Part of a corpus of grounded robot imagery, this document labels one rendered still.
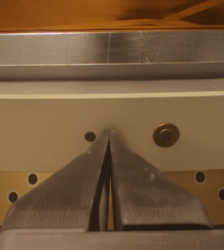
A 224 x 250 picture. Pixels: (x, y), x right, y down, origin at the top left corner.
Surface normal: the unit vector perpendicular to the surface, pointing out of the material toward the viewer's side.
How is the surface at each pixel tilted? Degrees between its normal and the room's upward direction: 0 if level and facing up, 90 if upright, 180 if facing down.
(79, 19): 90
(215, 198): 61
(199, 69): 90
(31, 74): 90
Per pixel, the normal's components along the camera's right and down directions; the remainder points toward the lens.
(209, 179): 0.06, -0.07
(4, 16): -0.09, 0.41
